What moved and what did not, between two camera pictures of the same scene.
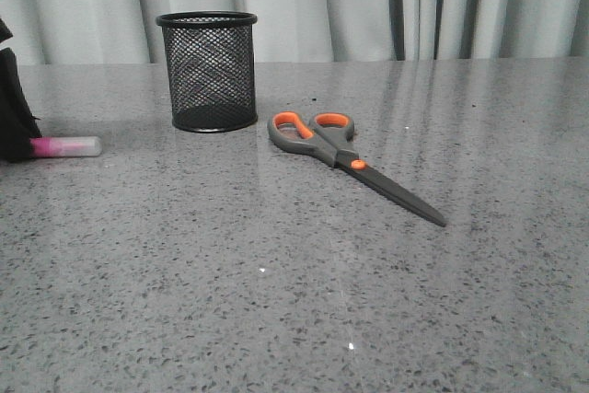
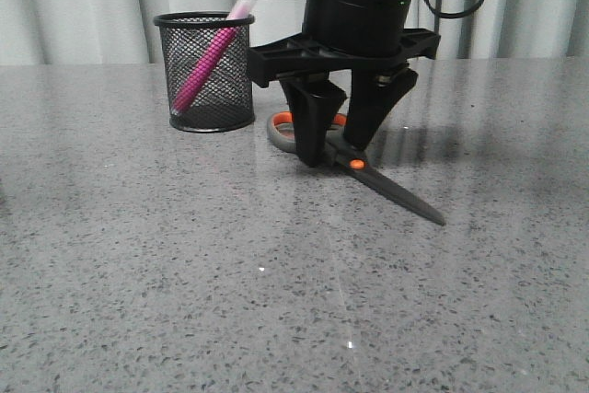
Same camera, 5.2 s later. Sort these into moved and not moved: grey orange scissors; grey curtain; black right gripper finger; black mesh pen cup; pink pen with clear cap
Moved: pink pen with clear cap; black right gripper finger
Not moved: black mesh pen cup; grey orange scissors; grey curtain
